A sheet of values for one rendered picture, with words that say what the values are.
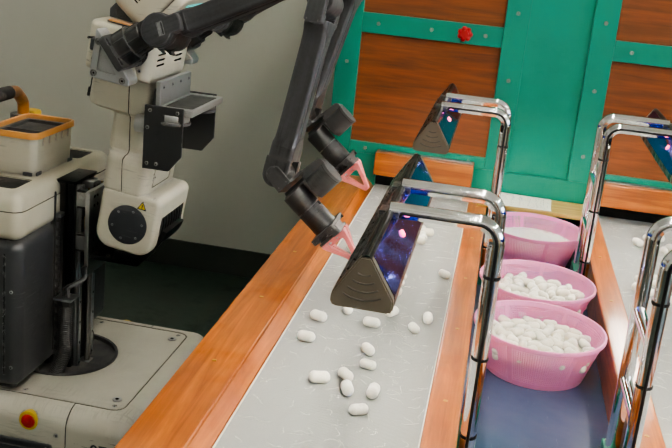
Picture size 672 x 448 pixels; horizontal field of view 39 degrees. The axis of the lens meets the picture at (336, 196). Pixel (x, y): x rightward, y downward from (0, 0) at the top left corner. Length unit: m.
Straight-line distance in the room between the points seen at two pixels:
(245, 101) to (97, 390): 1.76
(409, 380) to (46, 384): 1.21
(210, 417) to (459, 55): 1.67
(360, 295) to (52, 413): 1.46
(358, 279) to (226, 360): 0.53
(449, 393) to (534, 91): 1.43
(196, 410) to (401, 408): 0.35
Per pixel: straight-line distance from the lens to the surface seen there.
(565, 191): 2.94
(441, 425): 1.54
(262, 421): 1.54
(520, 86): 2.89
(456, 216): 1.38
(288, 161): 2.04
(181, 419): 1.49
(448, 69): 2.89
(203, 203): 4.16
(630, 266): 2.56
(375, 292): 1.19
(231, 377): 1.62
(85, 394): 2.59
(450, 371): 1.72
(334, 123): 2.44
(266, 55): 3.95
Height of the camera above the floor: 1.49
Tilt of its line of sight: 16 degrees down
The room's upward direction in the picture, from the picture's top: 6 degrees clockwise
